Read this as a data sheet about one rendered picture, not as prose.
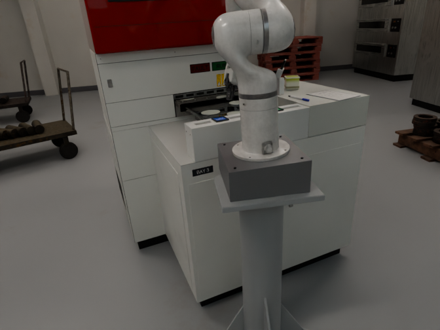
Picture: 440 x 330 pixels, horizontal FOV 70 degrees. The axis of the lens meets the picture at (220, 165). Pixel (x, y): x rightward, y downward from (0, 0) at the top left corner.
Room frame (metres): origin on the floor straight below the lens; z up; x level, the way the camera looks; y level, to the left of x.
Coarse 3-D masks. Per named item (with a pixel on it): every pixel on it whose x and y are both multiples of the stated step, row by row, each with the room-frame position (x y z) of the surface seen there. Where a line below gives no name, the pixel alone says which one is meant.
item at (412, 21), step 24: (360, 0) 8.13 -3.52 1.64; (384, 0) 7.20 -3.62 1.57; (408, 0) 6.60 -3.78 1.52; (360, 24) 8.00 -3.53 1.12; (384, 24) 7.09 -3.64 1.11; (408, 24) 6.61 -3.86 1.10; (360, 48) 7.88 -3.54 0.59; (384, 48) 6.99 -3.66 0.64; (408, 48) 6.62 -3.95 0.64; (360, 72) 7.90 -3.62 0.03; (384, 72) 6.90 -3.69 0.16; (408, 72) 6.63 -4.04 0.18
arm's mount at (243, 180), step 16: (224, 144) 1.05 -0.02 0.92; (224, 160) 0.91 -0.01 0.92; (240, 160) 0.90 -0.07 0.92; (272, 160) 0.87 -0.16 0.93; (288, 160) 0.86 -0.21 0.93; (304, 160) 0.85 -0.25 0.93; (224, 176) 0.93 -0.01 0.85; (240, 176) 0.83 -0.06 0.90; (256, 176) 0.83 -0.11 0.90; (272, 176) 0.84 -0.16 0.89; (288, 176) 0.84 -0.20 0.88; (304, 176) 0.85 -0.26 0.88; (240, 192) 0.83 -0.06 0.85; (256, 192) 0.83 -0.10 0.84; (272, 192) 0.84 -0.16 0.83; (288, 192) 0.84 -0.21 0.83
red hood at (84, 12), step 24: (96, 0) 1.60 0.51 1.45; (120, 0) 1.64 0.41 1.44; (144, 0) 1.68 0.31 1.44; (168, 0) 1.73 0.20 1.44; (192, 0) 1.77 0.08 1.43; (216, 0) 1.82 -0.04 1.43; (96, 24) 1.59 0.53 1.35; (120, 24) 1.63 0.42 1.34; (144, 24) 1.68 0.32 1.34; (168, 24) 1.72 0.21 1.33; (192, 24) 1.77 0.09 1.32; (96, 48) 1.59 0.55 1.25; (120, 48) 1.63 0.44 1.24; (144, 48) 1.67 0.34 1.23
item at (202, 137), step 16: (288, 112) 1.31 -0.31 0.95; (304, 112) 1.34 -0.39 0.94; (192, 128) 1.15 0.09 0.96; (208, 128) 1.17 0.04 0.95; (224, 128) 1.20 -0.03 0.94; (240, 128) 1.22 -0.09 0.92; (288, 128) 1.31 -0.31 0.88; (304, 128) 1.34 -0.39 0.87; (192, 144) 1.15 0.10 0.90; (208, 144) 1.17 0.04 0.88
